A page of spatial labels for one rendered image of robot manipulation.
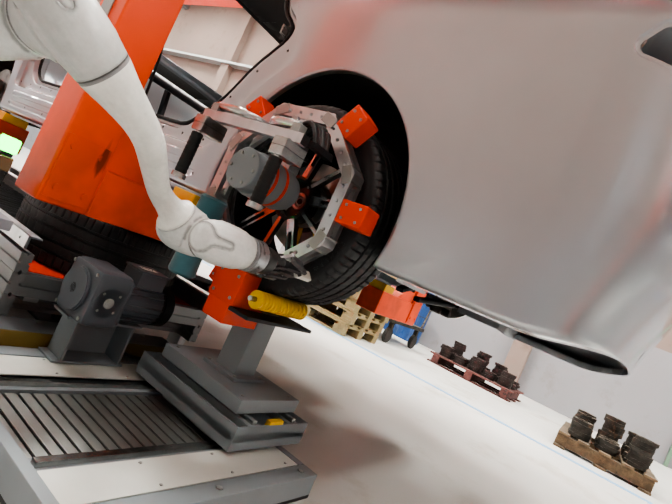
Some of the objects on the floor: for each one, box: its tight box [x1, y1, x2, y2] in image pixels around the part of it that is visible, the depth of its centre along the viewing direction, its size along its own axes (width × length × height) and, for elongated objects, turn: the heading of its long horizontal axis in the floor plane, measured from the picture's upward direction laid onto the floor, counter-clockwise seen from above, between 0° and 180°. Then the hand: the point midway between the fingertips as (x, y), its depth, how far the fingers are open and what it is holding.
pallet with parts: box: [553, 409, 660, 496], centre depth 499 cm, size 89×129×46 cm
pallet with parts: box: [427, 340, 524, 402], centre depth 713 cm, size 85×127×44 cm
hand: (302, 274), depth 145 cm, fingers closed, pressing on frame
